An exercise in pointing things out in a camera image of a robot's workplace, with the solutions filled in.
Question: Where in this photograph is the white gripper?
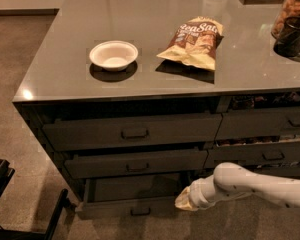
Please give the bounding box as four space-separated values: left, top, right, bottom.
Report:
175 176 224 211

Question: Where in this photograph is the dark drawer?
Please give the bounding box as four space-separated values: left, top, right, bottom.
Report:
65 148 208 179
255 167 300 178
204 142 300 168
76 171 191 219
216 107 300 140
43 113 221 151

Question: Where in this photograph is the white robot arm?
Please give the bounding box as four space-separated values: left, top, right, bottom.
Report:
175 162 300 212

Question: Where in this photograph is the dark kitchen island cabinet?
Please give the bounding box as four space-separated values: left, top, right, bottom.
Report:
13 0 300 205

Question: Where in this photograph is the sea salt chips bag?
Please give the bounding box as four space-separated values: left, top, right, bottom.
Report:
158 16 223 71

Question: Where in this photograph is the white paper bowl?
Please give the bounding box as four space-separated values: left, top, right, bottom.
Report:
89 40 138 72

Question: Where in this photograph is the glass snack jar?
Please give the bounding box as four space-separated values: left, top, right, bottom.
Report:
270 0 300 40

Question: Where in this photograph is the black wire mesh cup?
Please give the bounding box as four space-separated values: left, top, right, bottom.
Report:
273 16 300 57

